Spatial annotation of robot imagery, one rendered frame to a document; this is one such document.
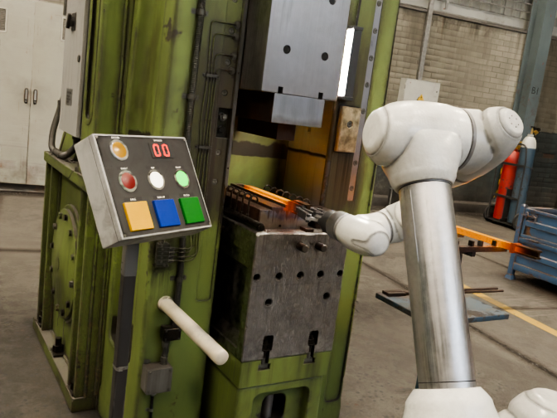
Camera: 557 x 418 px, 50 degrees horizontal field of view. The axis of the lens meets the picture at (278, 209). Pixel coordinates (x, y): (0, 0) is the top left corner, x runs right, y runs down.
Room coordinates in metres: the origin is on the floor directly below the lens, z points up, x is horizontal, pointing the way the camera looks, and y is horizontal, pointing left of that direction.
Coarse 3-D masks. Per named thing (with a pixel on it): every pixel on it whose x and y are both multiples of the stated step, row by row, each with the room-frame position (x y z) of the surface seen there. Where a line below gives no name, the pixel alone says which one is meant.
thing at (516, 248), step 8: (464, 232) 2.26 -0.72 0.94; (472, 232) 2.23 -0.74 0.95; (488, 240) 2.16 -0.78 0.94; (496, 240) 2.13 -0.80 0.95; (504, 248) 2.10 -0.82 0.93; (512, 248) 2.06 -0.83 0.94; (520, 248) 2.06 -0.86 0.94; (528, 248) 2.02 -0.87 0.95; (528, 256) 2.01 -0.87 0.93; (536, 256) 2.00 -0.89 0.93
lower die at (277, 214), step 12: (228, 192) 2.23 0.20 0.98; (240, 192) 2.21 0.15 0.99; (252, 192) 2.21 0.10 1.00; (228, 204) 2.15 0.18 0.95; (240, 204) 2.07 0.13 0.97; (252, 204) 2.04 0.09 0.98; (264, 204) 2.02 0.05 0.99; (276, 204) 2.05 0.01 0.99; (252, 216) 1.99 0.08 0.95; (264, 216) 1.97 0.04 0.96; (276, 216) 1.99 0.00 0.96; (288, 216) 2.02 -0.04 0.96; (276, 228) 1.99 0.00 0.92; (288, 228) 2.02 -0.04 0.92
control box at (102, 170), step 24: (96, 144) 1.48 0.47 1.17; (144, 144) 1.62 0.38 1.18; (168, 144) 1.69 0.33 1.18; (96, 168) 1.47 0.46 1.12; (120, 168) 1.51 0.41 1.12; (144, 168) 1.58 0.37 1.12; (168, 168) 1.65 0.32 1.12; (192, 168) 1.74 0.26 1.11; (96, 192) 1.47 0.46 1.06; (120, 192) 1.47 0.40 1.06; (144, 192) 1.54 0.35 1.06; (168, 192) 1.61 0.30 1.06; (192, 192) 1.69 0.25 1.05; (96, 216) 1.47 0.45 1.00; (120, 216) 1.44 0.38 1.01; (120, 240) 1.42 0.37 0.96; (144, 240) 1.53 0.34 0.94
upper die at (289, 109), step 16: (240, 96) 2.15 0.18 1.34; (256, 96) 2.05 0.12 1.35; (272, 96) 1.97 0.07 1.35; (288, 96) 1.98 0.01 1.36; (240, 112) 2.14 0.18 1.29; (256, 112) 2.04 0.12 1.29; (272, 112) 1.96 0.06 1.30; (288, 112) 1.99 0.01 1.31; (304, 112) 2.02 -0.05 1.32; (320, 112) 2.06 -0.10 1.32
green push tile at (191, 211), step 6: (180, 198) 1.63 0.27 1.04; (186, 198) 1.65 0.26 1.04; (192, 198) 1.67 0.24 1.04; (180, 204) 1.63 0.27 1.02; (186, 204) 1.64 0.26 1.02; (192, 204) 1.66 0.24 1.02; (198, 204) 1.68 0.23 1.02; (186, 210) 1.63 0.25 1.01; (192, 210) 1.65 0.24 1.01; (198, 210) 1.67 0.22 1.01; (186, 216) 1.62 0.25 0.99; (192, 216) 1.64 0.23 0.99; (198, 216) 1.66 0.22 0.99; (186, 222) 1.61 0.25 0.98; (192, 222) 1.63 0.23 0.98; (198, 222) 1.66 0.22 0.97
